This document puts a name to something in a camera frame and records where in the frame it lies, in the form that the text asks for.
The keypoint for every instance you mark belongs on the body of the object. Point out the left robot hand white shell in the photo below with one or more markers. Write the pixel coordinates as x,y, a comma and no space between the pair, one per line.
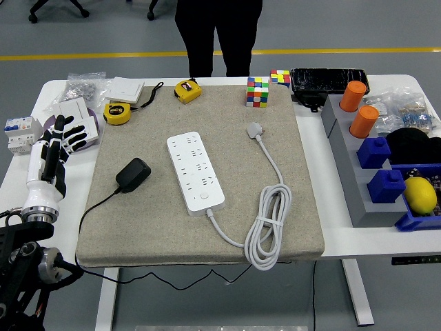
38,186

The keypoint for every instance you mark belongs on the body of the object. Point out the blue plastic bin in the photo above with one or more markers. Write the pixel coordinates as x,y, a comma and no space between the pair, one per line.
417,222

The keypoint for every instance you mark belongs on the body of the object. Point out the yellow lemon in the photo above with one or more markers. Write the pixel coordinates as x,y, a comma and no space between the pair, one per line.
419,196

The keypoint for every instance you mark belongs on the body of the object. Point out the white power strip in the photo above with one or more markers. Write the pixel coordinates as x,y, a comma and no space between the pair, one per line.
193,172

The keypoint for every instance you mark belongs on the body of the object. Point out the black round cap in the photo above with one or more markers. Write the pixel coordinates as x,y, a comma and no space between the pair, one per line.
410,145

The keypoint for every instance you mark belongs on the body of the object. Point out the white table leg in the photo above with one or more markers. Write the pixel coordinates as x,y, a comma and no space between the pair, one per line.
356,293
107,303

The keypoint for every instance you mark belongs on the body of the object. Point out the black table control panel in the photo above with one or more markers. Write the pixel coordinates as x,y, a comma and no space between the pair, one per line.
413,260

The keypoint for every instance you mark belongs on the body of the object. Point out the orange cylinder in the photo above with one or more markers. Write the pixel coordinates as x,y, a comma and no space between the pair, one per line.
352,98
363,122

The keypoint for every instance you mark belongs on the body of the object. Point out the large colourful puzzle cube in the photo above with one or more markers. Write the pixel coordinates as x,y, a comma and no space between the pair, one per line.
257,93

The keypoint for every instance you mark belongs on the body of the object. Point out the black office chair base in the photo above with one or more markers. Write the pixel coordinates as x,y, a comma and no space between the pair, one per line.
150,15
33,18

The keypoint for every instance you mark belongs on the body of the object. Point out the black plug adapter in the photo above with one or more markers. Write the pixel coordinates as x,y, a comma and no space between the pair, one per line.
132,174

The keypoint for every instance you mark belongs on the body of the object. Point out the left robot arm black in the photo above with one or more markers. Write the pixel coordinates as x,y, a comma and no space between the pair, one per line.
20,262

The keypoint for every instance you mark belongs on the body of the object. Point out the white switch panel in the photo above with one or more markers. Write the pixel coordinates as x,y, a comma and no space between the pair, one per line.
74,107

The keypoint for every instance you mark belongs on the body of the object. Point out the yellow tape measure red label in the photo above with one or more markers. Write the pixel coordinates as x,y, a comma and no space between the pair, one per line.
187,91

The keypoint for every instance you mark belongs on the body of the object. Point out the black small device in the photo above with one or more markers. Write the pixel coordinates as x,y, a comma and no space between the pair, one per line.
310,100

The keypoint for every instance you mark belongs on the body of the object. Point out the white socket panel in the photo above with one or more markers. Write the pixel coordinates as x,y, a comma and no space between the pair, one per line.
91,129

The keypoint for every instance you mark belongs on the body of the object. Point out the black wrapped box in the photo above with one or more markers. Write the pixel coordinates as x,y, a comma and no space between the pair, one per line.
324,80

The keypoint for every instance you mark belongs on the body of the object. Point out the white wall switch plate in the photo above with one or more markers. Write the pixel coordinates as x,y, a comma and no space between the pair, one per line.
123,88

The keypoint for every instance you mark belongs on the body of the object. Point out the grey-brown mat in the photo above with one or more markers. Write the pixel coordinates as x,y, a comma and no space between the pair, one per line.
234,179

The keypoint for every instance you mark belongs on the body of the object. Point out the clear bag with blue parts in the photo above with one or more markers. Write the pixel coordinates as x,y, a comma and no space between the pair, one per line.
417,120

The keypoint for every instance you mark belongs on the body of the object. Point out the purple bowl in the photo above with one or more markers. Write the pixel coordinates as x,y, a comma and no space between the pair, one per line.
47,123

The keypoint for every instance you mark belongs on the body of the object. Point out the clear bag with white parts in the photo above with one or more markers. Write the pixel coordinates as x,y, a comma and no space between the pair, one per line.
384,124

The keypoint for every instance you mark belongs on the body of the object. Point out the clear bag of metal screws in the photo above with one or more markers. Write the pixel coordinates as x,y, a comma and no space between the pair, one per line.
81,89

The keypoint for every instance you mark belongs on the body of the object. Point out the white circuit breaker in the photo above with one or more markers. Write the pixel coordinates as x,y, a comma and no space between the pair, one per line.
19,138

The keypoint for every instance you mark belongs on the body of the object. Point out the blue block with knob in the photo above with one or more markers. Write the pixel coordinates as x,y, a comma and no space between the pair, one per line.
386,188
373,153

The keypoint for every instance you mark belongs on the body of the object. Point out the person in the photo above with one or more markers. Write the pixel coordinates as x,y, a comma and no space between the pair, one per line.
220,17

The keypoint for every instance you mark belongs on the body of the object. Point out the grey block holder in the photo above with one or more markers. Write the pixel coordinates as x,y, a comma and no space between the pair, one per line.
348,165

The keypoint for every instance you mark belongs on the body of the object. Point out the small colourful puzzle cube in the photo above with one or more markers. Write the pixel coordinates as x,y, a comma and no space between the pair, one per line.
279,78

